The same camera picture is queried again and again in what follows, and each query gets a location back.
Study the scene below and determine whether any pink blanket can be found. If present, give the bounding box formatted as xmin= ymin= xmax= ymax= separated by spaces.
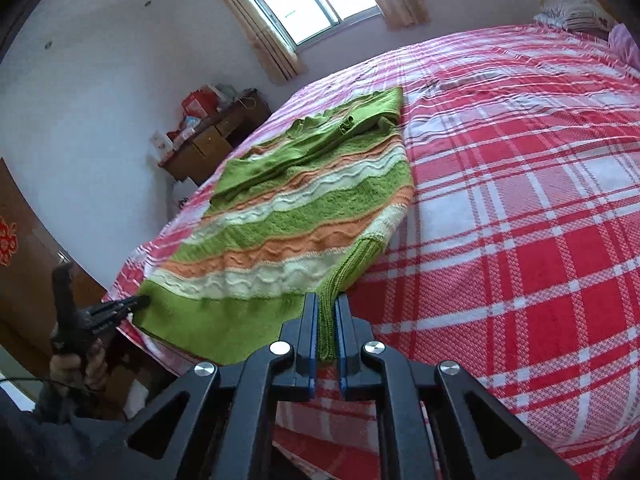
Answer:
xmin=607 ymin=22 xmax=640 ymax=72

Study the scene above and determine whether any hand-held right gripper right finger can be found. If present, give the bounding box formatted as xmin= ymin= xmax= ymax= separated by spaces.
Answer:
xmin=334 ymin=292 xmax=582 ymax=480

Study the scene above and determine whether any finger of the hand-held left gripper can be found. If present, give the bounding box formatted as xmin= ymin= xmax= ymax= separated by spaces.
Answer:
xmin=102 ymin=294 xmax=152 ymax=317

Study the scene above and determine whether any brown wooden door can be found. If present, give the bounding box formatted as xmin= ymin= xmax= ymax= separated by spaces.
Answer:
xmin=0 ymin=157 xmax=109 ymax=361

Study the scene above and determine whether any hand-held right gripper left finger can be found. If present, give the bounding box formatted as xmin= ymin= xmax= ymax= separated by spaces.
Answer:
xmin=85 ymin=292 xmax=320 ymax=480

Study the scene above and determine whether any white paper bag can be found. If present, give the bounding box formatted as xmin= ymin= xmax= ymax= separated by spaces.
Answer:
xmin=170 ymin=179 xmax=199 ymax=209

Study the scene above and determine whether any green striped knit sweater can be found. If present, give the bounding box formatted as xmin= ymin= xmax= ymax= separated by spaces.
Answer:
xmin=131 ymin=86 xmax=416 ymax=367

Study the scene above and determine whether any red paper door ornament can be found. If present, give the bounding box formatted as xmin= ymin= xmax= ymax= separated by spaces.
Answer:
xmin=0 ymin=217 xmax=21 ymax=267

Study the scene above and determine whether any floral print pillow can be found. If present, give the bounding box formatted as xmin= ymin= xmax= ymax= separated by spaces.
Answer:
xmin=532 ymin=0 xmax=614 ymax=32

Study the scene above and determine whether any sliding glass window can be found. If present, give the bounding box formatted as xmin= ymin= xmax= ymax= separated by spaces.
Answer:
xmin=227 ymin=0 xmax=384 ymax=49

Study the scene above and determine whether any person's left hand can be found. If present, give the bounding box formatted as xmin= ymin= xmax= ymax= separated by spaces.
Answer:
xmin=49 ymin=339 xmax=109 ymax=397

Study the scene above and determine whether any brown wooden desk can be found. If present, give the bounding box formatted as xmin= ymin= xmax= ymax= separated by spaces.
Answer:
xmin=157 ymin=90 xmax=274 ymax=187

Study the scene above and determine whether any person's left forearm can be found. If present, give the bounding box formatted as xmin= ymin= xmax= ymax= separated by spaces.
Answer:
xmin=0 ymin=385 xmax=131 ymax=480

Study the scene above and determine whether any bed with red plaid sheet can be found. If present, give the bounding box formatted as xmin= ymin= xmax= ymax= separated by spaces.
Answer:
xmin=102 ymin=22 xmax=640 ymax=480

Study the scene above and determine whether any red gift box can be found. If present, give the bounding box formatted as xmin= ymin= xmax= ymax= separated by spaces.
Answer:
xmin=180 ymin=87 xmax=221 ymax=119

